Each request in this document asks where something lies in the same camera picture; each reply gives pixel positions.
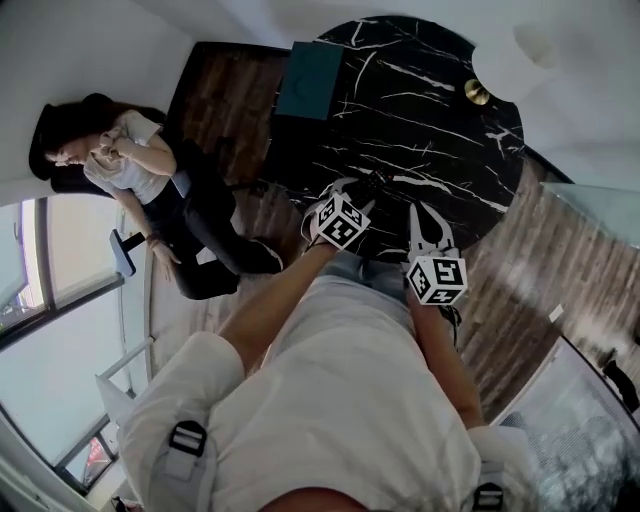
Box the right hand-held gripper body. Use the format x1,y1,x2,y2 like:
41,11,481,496
399,245,469,307

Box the white lamp with gold base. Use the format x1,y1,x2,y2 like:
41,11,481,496
463,14,569,108

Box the person's right forearm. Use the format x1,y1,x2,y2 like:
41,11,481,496
404,287,487,432

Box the black marble round table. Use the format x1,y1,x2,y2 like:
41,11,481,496
259,14,528,263

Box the grey strap buckle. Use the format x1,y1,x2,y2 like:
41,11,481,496
168,420,208,458
471,481,506,512

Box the dark teal rectangular box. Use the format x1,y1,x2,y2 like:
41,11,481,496
273,40,346,123

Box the black electronic component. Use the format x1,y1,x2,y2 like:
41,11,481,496
349,168,397,202

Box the person's blue jeans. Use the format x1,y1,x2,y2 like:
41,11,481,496
319,249,412,304

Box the white metal rail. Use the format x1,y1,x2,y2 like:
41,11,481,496
94,333,158,382

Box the black office chair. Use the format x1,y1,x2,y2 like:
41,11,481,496
600,358,640,419

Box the person's white shirt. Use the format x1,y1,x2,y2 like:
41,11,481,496
116,272,534,512

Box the glass partition with blinds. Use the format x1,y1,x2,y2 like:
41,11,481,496
491,334,640,512

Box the frosted glass door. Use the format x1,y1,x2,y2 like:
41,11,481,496
538,180,640,247

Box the black armchair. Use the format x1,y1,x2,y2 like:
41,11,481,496
28,91,172,194

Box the blue flat mop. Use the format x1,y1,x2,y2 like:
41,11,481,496
108,228,147,278

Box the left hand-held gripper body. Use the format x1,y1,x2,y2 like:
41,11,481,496
299,182,373,252

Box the person's left forearm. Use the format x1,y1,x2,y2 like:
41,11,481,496
216,241,342,379

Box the window with dark frame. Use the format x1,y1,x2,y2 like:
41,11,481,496
0,194,152,502

